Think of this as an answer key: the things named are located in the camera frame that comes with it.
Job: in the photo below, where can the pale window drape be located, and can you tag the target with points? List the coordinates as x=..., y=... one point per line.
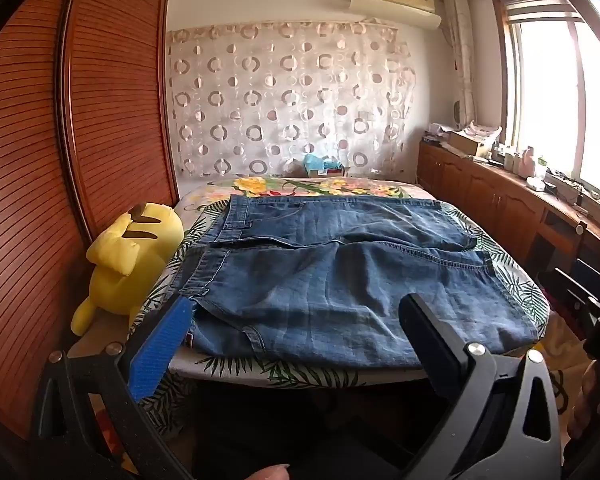
x=460, y=50

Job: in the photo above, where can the person's right hand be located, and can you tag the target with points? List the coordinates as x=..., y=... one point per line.
x=592, y=400

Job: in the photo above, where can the wooden louvered wardrobe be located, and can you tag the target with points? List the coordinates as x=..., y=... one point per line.
x=105, y=85

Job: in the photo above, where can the blue plastic bag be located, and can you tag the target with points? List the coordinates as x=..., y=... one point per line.
x=316, y=164

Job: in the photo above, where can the wooden cabinet counter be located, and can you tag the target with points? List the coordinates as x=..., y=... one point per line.
x=480, y=185

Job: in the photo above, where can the dark wooden chair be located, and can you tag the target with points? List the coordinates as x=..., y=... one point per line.
x=582, y=240

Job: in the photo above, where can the wooden framed window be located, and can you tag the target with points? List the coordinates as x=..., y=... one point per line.
x=545, y=100

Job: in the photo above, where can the colourful small box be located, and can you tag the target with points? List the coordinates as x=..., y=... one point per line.
x=337, y=171

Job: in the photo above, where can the white patterned bag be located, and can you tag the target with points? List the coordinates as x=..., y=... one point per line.
x=482, y=129

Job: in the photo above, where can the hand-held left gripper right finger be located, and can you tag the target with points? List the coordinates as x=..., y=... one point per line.
x=427, y=345

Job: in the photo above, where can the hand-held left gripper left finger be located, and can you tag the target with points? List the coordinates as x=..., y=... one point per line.
x=160, y=345

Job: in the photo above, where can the blue denim pants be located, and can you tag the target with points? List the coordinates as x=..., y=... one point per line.
x=330, y=280

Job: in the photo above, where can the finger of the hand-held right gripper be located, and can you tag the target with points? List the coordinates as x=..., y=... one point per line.
x=572, y=287

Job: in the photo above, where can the wall air conditioner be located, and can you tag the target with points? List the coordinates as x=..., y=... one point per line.
x=395, y=5

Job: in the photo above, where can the cardboard box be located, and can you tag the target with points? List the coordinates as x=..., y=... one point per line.
x=467, y=144

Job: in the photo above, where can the circle patterned sheer curtain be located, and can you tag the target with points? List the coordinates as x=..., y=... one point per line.
x=280, y=100

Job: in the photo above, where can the person's left hand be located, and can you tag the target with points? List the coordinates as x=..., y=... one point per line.
x=272, y=474

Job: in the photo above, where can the white bottle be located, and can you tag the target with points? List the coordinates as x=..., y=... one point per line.
x=509, y=160

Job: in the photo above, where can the yellow plush toy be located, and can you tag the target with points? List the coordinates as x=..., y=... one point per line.
x=125, y=260

